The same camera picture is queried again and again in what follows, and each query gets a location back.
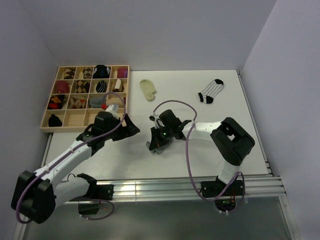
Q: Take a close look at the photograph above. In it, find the red orange argyle rolled sock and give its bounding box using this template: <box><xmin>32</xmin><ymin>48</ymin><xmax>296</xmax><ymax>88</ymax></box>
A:
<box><xmin>47</xmin><ymin>94</ymin><xmax>65</xmax><ymax>110</ymax></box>

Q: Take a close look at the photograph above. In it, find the maroon rolled sock right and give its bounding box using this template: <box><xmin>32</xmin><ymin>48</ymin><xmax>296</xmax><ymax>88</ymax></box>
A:
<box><xmin>117</xmin><ymin>67</ymin><xmax>128</xmax><ymax>79</ymax></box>

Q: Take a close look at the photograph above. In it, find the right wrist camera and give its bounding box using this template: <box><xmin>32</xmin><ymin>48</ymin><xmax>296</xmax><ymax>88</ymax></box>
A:
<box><xmin>149</xmin><ymin>112</ymin><xmax>160</xmax><ymax>122</ymax></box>

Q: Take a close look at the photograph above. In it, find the black white striped rolled sock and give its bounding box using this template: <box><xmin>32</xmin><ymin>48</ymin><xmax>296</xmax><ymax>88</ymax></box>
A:
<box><xmin>95</xmin><ymin>80</ymin><xmax>108</xmax><ymax>93</ymax></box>

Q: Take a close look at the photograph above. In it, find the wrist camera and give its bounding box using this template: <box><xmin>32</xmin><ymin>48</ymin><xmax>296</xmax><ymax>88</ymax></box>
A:
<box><xmin>149</xmin><ymin>112</ymin><xmax>160</xmax><ymax>122</ymax></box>
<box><xmin>101</xmin><ymin>103</ymin><xmax>119</xmax><ymax>117</ymax></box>

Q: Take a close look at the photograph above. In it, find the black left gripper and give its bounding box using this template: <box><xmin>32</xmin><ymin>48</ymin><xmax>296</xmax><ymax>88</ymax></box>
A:
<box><xmin>103</xmin><ymin>113</ymin><xmax>140</xmax><ymax>141</ymax></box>

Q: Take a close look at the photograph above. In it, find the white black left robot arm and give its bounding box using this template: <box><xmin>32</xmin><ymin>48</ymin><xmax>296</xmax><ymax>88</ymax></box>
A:
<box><xmin>11</xmin><ymin>111</ymin><xmax>140</xmax><ymax>224</ymax></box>

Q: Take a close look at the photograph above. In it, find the wooden compartment sock box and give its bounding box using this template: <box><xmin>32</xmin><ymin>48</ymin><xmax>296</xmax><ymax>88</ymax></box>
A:
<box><xmin>40</xmin><ymin>65</ymin><xmax>131</xmax><ymax>133</ymax></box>

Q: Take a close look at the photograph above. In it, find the brown argyle rolled sock corner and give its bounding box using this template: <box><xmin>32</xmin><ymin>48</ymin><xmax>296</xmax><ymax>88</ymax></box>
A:
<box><xmin>63</xmin><ymin>67</ymin><xmax>76</xmax><ymax>80</ymax></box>

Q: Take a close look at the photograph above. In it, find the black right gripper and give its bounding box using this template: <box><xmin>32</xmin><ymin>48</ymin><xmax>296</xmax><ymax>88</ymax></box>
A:
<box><xmin>149</xmin><ymin>125</ymin><xmax>174</xmax><ymax>150</ymax></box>

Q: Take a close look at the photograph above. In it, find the beige grey argyle rolled sock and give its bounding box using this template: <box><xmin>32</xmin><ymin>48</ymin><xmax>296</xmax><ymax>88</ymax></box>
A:
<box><xmin>82</xmin><ymin>67</ymin><xmax>93</xmax><ymax>79</ymax></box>

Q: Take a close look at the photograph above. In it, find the cream brown rolled sock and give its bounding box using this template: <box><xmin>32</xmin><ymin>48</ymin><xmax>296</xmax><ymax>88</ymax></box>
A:
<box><xmin>112</xmin><ymin>78</ymin><xmax>124</xmax><ymax>93</ymax></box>

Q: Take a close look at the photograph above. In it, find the brown yellow argyle rolled sock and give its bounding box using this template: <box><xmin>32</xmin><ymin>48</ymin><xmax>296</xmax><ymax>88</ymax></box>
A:
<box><xmin>75</xmin><ymin>80</ymin><xmax>90</xmax><ymax>94</ymax></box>

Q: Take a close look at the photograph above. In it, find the beige orange argyle rolled sock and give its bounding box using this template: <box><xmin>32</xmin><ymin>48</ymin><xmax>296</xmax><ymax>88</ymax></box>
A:
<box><xmin>69</xmin><ymin>96</ymin><xmax>87</xmax><ymax>109</ymax></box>

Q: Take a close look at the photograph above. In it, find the white black striped ankle sock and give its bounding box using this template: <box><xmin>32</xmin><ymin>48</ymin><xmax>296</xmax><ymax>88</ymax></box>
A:
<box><xmin>198</xmin><ymin>79</ymin><xmax>224</xmax><ymax>104</ymax></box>

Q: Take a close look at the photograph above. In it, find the cream ankle sock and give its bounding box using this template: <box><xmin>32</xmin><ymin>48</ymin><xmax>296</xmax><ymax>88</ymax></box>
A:
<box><xmin>139</xmin><ymin>79</ymin><xmax>156</xmax><ymax>102</ymax></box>

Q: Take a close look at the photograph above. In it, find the black sock with white stripes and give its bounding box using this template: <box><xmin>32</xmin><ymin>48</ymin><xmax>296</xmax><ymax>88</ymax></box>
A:
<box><xmin>48</xmin><ymin>114</ymin><xmax>63</xmax><ymax>127</ymax></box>

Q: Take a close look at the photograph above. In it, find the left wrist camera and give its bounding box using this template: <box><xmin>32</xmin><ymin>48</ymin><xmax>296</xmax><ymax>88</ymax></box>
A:
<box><xmin>101</xmin><ymin>103</ymin><xmax>119</xmax><ymax>117</ymax></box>

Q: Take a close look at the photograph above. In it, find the black blue rolled sock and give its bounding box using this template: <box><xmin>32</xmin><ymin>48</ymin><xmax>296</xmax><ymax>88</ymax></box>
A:
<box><xmin>92</xmin><ymin>64</ymin><xmax>111</xmax><ymax>79</ymax></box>

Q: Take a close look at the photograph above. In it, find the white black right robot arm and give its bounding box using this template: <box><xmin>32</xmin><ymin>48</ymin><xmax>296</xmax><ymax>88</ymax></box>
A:
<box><xmin>147</xmin><ymin>109</ymin><xmax>255</xmax><ymax>201</ymax></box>

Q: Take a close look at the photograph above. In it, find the grey ankle sock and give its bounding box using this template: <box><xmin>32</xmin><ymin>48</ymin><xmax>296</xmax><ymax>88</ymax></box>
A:
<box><xmin>145</xmin><ymin>139</ymin><xmax>173</xmax><ymax>155</ymax></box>

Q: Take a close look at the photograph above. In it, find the maroon rolled sock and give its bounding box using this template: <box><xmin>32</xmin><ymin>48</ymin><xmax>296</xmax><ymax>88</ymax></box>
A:
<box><xmin>55</xmin><ymin>80</ymin><xmax>70</xmax><ymax>94</ymax></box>
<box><xmin>117</xmin><ymin>67</ymin><xmax>128</xmax><ymax>79</ymax></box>

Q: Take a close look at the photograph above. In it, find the maroon rolled sock left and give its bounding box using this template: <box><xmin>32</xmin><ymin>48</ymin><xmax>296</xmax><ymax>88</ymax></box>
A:
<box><xmin>55</xmin><ymin>80</ymin><xmax>70</xmax><ymax>94</ymax></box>

